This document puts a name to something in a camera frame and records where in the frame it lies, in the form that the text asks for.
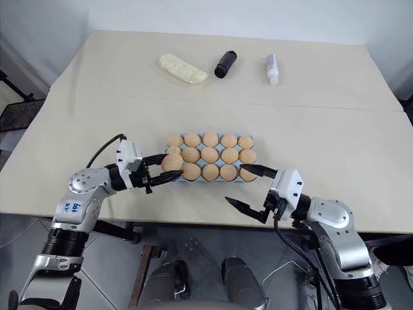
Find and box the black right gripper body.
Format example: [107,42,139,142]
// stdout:
[263,189,286,224]

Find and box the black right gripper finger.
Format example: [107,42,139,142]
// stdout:
[224,195,269,225]
[239,163,278,180]

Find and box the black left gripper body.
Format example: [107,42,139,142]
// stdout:
[128,160,155,196]

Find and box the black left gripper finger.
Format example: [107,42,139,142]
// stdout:
[141,154,169,167]
[149,170,185,188]

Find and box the light blue egg carton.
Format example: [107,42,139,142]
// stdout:
[164,131,258,186]

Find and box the dark grey rounded shape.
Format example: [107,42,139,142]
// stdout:
[145,257,190,310]
[220,254,269,310]

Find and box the white plastic wrapped package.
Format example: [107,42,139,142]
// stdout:
[158,53,208,86]

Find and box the small white squeeze bottle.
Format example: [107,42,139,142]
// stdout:
[263,53,279,86]

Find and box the black cylindrical roll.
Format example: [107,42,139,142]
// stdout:
[214,49,238,79]

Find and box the dark object beside table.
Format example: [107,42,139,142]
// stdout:
[370,238,413,269]

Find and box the black metal stand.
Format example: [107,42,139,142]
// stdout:
[0,69,45,133]

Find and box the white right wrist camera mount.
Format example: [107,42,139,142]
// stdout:
[270,167,305,214]

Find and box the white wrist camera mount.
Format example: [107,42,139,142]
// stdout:
[270,167,305,214]
[115,139,145,190]

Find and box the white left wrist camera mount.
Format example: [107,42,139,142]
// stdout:
[115,139,145,190]

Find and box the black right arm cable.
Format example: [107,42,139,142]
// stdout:
[272,209,343,310]

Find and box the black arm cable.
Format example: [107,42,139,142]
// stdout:
[272,209,343,310]
[85,133,126,169]

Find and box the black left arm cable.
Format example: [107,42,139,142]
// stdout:
[85,133,126,169]

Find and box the black table frame bar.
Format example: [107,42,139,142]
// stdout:
[86,220,141,245]

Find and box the rusty metal post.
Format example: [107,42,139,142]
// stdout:
[132,244,159,310]

